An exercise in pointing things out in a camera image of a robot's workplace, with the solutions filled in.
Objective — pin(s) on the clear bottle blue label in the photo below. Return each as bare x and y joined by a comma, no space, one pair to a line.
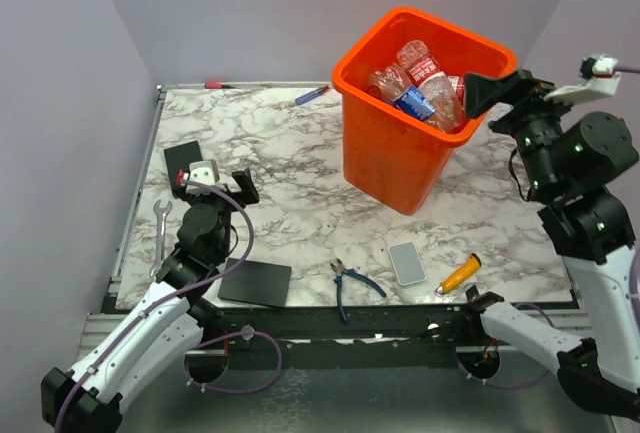
400,92

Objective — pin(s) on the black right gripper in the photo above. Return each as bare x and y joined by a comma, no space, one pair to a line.
481,91

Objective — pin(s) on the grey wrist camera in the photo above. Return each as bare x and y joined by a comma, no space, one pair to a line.
599,79
203,172

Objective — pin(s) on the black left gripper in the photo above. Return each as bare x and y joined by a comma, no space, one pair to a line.
248,194

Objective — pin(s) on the red cap clear bottle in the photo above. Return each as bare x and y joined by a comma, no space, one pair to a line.
377,85

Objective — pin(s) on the red label water bottle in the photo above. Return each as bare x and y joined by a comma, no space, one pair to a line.
421,67

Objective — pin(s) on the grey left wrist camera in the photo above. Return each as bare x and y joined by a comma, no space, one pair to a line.
203,172

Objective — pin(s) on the orange utility knife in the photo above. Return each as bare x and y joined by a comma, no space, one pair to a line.
460,275

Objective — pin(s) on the grey metal tin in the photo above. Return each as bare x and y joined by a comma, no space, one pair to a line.
407,264

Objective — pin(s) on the red screwdriver at back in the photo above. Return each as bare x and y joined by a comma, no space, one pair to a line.
218,86

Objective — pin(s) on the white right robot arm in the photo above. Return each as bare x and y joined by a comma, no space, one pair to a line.
569,171

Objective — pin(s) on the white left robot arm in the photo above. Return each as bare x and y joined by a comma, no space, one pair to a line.
170,319

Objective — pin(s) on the silver wrench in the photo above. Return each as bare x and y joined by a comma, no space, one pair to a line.
161,213

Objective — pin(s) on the black foam block left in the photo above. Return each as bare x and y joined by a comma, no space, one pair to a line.
178,159

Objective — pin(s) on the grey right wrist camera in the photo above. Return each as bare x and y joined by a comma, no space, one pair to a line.
599,79

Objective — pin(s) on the orange plastic bin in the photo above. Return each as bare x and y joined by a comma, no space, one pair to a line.
387,154

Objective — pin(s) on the black foam pad front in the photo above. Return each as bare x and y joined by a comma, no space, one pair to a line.
257,283

